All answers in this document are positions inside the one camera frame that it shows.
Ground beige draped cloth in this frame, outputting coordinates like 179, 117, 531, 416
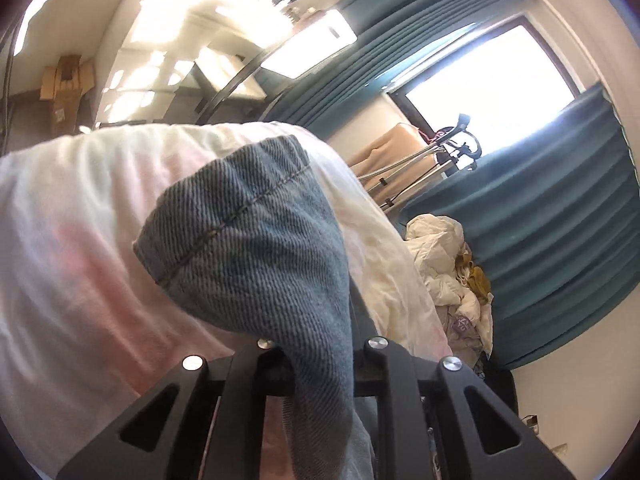
347, 122, 442, 205

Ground black leather armchair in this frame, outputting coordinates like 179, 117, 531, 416
474, 352, 518, 414

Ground cream puffer jacket pile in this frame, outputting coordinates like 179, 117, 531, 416
405, 214, 494, 367

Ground cardboard box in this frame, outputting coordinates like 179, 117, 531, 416
39, 54, 94, 138

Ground blue denim jeans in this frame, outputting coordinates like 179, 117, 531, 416
134, 136, 373, 479

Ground teal curtain right panel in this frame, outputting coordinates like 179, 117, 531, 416
399, 84, 639, 370

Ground metal tripod stand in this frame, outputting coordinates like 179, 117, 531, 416
348, 114, 482, 214

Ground white chair with metal frame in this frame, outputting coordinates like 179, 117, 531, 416
192, 8, 359, 126

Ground white desk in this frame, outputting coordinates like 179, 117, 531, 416
92, 0, 294, 124

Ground teal curtain left panel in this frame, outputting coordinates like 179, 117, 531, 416
264, 0, 516, 140

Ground window with dark frame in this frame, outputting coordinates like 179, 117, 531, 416
390, 15, 580, 155

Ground teal curtain panel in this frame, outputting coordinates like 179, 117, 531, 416
264, 0, 516, 140
399, 84, 639, 370

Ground wall socket with charger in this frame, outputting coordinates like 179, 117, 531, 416
522, 414, 539, 436

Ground mustard yellow garment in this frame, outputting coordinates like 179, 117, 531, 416
454, 244, 494, 304

